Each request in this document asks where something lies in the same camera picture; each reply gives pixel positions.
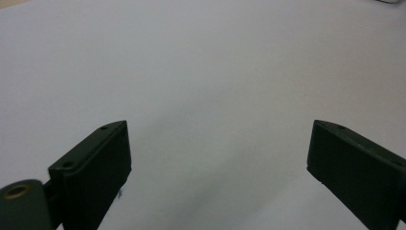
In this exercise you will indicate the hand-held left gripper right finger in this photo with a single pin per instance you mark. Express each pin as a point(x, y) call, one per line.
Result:
point(357, 172)

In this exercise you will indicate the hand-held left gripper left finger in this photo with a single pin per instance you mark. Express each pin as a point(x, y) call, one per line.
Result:
point(92, 172)

